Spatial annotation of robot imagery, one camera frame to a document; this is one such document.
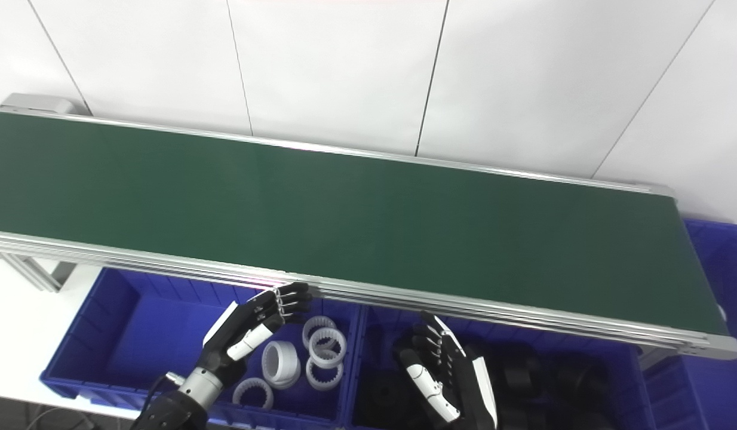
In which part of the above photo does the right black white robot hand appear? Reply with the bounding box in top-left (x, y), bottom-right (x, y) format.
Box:
top-left (394, 311), bottom-right (499, 430)

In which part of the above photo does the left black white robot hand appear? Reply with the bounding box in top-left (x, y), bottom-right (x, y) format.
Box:
top-left (195, 282), bottom-right (314, 383)

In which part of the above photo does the white toothed ring part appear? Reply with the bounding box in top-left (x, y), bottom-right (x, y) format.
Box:
top-left (304, 349), bottom-right (345, 392)
top-left (260, 340), bottom-right (302, 391)
top-left (308, 327), bottom-right (348, 367)
top-left (301, 316), bottom-right (339, 351)
top-left (232, 377), bottom-right (274, 411)

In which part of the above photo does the green conveyor belt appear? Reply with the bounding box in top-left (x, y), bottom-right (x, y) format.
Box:
top-left (0, 105), bottom-right (737, 361)
top-left (0, 112), bottom-right (729, 336)

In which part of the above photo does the blue bin with white rings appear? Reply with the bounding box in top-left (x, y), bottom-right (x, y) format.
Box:
top-left (40, 267), bottom-right (364, 428)

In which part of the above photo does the blue bin with black parts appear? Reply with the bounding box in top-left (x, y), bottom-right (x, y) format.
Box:
top-left (345, 305), bottom-right (657, 430)

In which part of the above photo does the aluminium conveyor leg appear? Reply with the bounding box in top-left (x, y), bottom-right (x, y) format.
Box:
top-left (0, 251), bottom-right (78, 294)
top-left (634, 346), bottom-right (675, 372)

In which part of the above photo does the empty blue bin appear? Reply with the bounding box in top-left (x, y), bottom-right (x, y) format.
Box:
top-left (640, 218), bottom-right (737, 430)

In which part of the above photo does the grey conveyor motor housing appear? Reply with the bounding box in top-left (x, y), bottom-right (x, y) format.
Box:
top-left (0, 93), bottom-right (76, 115)

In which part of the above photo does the black toothed ring part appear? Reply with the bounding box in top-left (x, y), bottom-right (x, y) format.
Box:
top-left (500, 349), bottom-right (543, 390)

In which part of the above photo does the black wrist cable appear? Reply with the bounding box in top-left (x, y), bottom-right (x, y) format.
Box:
top-left (142, 371), bottom-right (185, 414)

